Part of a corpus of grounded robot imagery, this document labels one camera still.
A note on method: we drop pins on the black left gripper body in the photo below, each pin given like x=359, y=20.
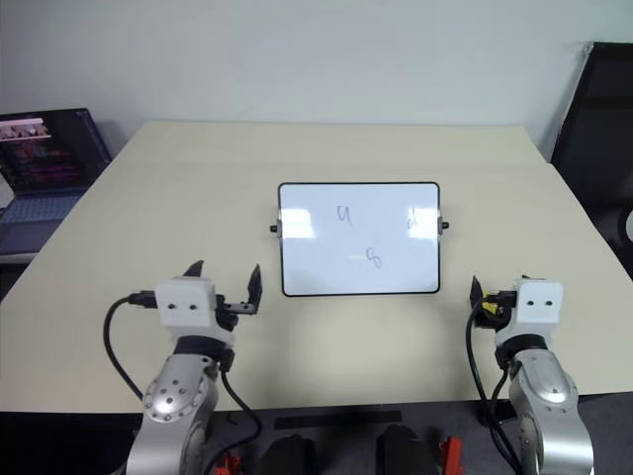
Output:
x=242, y=309

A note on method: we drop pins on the open laptop computer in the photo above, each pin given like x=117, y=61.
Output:
x=44, y=158

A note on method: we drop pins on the black floor bracket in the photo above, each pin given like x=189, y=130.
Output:
x=499, y=410

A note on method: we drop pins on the white round object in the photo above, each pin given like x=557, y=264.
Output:
x=629, y=225

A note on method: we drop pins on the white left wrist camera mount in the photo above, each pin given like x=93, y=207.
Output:
x=185, y=307

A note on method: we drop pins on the black office chair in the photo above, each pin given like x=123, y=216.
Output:
x=598, y=138

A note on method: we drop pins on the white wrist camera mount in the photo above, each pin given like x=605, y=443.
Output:
x=185, y=307
x=536, y=309

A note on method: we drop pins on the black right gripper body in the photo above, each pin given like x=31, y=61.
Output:
x=494, y=309

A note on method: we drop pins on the dark rounded shape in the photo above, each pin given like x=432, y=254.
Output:
x=405, y=450
x=289, y=455

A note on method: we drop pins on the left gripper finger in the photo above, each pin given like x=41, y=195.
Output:
x=254, y=289
x=196, y=270

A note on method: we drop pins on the small black-framed whiteboard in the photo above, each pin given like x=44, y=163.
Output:
x=358, y=247

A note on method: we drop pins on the red plastic part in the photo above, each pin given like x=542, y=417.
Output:
x=452, y=455
x=230, y=460

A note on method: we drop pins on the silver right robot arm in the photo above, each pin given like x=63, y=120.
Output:
x=544, y=391

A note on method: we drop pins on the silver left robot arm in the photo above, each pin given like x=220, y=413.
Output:
x=173, y=396

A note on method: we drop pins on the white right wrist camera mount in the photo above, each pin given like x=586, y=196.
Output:
x=536, y=309

